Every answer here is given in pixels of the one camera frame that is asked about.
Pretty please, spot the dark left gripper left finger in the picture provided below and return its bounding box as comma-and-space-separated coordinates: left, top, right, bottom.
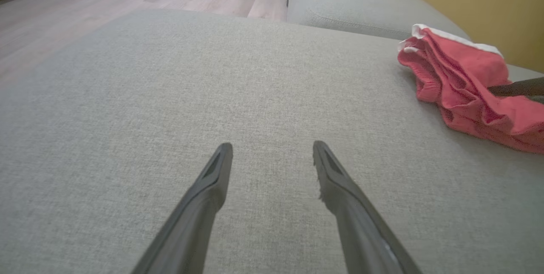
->
131, 142, 234, 274

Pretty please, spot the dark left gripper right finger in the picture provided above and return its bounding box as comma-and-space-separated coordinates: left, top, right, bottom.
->
312, 140, 422, 274

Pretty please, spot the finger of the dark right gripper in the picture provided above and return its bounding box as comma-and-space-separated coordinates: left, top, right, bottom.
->
487, 77, 544, 97

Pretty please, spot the red shirt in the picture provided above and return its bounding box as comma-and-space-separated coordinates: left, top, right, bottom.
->
397, 23, 544, 155

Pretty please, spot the grey fabric sofa seat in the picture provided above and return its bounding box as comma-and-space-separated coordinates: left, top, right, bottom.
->
0, 8, 544, 274

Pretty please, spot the grey sofa cushion with seam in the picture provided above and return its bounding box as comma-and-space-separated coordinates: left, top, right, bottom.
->
287, 0, 472, 41

